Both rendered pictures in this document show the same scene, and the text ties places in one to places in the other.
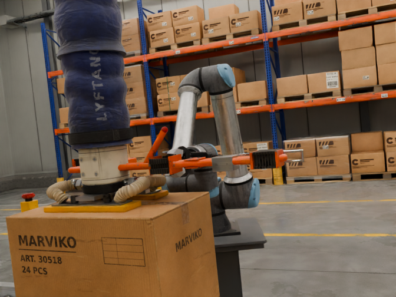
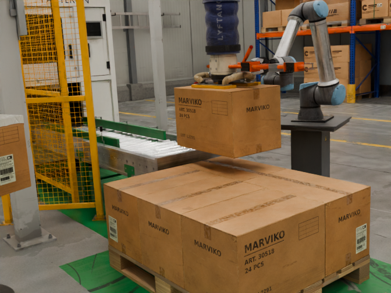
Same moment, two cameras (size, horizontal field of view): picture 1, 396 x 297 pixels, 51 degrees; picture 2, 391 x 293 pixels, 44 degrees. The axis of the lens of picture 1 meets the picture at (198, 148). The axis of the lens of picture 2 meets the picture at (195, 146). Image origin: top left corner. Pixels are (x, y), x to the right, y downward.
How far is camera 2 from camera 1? 170 cm
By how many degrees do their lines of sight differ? 30
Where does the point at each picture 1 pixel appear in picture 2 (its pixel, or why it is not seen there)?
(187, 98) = (291, 24)
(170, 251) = (242, 111)
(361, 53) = not seen: outside the picture
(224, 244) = (306, 125)
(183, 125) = (283, 43)
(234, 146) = (323, 59)
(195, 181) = (278, 79)
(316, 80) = not seen: outside the picture
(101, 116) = (220, 38)
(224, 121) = (316, 41)
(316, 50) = not seen: outside the picture
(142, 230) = (227, 97)
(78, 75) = (210, 14)
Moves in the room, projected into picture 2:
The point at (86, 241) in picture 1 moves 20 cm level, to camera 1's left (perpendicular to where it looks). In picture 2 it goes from (205, 102) to (177, 101)
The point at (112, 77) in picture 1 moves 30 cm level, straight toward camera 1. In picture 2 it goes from (228, 15) to (215, 13)
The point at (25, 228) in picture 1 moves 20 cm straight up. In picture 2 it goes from (181, 93) to (180, 63)
